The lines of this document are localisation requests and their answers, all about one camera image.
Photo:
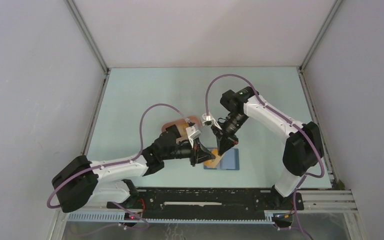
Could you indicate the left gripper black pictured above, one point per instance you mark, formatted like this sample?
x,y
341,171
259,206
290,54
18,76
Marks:
x,y
199,153

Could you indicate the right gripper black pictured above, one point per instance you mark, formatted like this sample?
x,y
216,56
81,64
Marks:
x,y
225,140

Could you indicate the yellow black credit card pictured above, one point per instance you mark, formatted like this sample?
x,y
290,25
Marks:
x,y
213,163

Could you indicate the blue leather card holder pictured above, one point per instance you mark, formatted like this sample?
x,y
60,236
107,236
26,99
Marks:
x,y
229,161

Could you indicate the pink oval tray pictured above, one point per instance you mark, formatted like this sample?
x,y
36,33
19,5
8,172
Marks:
x,y
182,124

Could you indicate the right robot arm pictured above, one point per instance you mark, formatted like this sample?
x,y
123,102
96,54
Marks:
x,y
303,148

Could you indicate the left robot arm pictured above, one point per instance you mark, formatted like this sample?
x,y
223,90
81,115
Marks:
x,y
83,182

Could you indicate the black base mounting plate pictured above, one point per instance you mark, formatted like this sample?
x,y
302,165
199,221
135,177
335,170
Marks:
x,y
218,204

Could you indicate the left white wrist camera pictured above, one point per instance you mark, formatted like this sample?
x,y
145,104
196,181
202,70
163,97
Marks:
x,y
193,130

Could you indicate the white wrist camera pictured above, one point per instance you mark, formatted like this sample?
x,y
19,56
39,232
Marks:
x,y
193,130
207,119

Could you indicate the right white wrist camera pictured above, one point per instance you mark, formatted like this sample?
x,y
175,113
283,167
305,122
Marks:
x,y
207,119

